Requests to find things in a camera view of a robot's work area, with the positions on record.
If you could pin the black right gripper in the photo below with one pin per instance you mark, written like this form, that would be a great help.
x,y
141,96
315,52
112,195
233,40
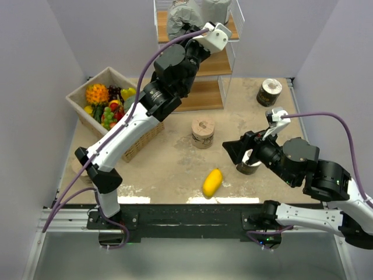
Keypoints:
x,y
256,140

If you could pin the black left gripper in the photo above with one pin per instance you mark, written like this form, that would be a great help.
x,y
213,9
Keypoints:
x,y
197,45

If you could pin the grey roll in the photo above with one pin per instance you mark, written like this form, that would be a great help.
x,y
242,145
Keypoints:
x,y
216,11
181,13

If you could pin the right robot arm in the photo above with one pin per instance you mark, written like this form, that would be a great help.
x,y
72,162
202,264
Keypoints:
x,y
342,210

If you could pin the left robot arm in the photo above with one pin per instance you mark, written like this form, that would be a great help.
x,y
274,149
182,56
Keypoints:
x,y
150,108

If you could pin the black white roll centre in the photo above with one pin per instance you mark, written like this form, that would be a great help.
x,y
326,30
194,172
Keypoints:
x,y
245,169

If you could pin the yellow mango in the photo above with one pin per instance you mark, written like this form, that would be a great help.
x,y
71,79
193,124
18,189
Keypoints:
x,y
212,183

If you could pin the brown roll centre table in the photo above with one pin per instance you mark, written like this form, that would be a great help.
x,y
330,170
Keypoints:
x,y
203,129

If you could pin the yellow bananas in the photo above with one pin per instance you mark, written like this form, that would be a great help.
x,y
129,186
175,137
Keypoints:
x,y
127,93

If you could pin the green netted melon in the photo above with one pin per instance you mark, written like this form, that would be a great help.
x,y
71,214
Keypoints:
x,y
129,102

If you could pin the dark purple grapes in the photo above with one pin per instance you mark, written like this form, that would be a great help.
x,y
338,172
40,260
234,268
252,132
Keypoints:
x,y
114,93

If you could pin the black white roll back corner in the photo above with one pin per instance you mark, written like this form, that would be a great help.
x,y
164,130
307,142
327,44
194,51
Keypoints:
x,y
269,91

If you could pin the wicker basket with cloth liner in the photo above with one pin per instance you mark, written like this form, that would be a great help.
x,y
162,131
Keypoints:
x,y
107,77

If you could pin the green grape bunch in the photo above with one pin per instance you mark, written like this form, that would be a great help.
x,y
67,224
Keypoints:
x,y
107,119

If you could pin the orange pineapple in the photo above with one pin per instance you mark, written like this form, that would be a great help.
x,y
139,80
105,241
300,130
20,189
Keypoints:
x,y
97,94

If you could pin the brown roll left edge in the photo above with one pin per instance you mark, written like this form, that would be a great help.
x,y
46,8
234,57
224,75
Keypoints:
x,y
76,167

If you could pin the white wire wooden shelf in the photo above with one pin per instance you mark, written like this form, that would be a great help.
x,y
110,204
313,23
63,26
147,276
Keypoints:
x,y
212,82

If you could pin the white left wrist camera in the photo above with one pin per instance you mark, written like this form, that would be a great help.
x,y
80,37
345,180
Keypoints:
x,y
215,39

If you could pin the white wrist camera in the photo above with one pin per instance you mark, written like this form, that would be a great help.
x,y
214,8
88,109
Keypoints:
x,y
276,121
215,39

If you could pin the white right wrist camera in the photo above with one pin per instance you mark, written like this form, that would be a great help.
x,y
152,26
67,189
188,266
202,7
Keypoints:
x,y
276,121

